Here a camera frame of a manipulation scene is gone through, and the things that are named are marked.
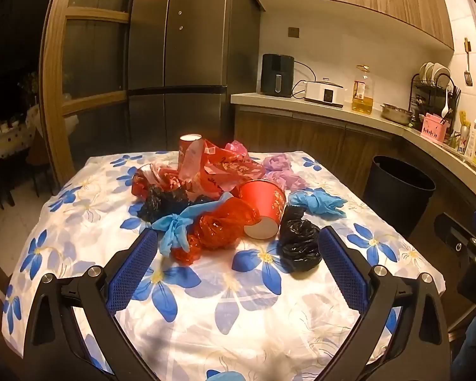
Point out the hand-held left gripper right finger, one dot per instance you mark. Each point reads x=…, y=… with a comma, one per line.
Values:
x=343, y=270

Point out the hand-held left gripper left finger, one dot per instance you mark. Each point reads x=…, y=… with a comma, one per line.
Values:
x=133, y=270

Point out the black trash bin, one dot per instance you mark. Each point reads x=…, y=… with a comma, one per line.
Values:
x=396, y=198

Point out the black plastic bag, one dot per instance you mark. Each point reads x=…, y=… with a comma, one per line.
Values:
x=297, y=242
x=158, y=204

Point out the blue disposable glove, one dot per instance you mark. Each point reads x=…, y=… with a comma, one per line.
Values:
x=172, y=230
x=317, y=202

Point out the purple plastic bag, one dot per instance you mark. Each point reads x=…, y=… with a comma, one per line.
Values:
x=279, y=164

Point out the red cylindrical can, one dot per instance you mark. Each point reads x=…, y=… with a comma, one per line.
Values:
x=188, y=147

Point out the blue floral tablecloth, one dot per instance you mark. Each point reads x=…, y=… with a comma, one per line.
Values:
x=83, y=206

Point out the white bottle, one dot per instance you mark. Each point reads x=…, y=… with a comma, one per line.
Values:
x=473, y=139

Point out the red and white can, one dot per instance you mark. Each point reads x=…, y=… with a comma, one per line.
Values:
x=464, y=137

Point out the red and white plastic bag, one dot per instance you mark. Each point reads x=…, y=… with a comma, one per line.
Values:
x=154, y=176
x=222, y=170

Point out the crumpled red plastic bag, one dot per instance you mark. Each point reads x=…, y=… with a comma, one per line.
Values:
x=218, y=222

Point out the pink utensil basket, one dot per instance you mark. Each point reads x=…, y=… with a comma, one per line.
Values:
x=434, y=129

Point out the red paper cup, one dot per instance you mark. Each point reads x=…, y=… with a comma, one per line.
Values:
x=261, y=202

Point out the white ladle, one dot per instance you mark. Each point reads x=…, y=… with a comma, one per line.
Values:
x=444, y=110

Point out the steel pot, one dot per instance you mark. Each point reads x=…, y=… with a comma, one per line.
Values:
x=396, y=114

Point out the black dish rack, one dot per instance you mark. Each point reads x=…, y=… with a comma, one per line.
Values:
x=420, y=95

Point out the kitchen counter with wooden cabinets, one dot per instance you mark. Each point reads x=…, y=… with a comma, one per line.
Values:
x=301, y=135

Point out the hanging metal spatula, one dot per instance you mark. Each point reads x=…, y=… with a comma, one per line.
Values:
x=468, y=78

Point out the cooking oil bottle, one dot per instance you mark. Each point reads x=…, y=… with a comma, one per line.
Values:
x=363, y=103

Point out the pink plastic bag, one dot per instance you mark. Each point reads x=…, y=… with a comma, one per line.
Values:
x=238, y=147

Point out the white slow cooker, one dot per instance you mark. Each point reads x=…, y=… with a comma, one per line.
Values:
x=325, y=94

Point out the wooden framed glass door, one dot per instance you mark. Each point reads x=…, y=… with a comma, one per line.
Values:
x=87, y=99

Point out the dining table with dotted cloth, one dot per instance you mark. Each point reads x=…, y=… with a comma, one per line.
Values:
x=8, y=139

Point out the black air fryer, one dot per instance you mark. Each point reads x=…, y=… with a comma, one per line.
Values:
x=277, y=75

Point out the steel refrigerator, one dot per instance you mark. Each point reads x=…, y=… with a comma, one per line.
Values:
x=190, y=47

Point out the wall switch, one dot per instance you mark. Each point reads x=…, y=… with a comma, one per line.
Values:
x=293, y=31

